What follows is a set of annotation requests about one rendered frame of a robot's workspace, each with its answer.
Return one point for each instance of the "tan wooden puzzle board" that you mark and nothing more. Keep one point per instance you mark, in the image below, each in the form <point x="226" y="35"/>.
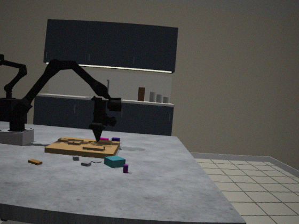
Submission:
<point x="83" y="147"/>

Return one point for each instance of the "teal rectangular block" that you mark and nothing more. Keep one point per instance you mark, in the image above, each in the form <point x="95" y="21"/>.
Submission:
<point x="114" y="161"/>

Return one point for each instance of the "small brown flat block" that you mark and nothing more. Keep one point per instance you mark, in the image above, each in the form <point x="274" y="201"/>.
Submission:
<point x="36" y="162"/>

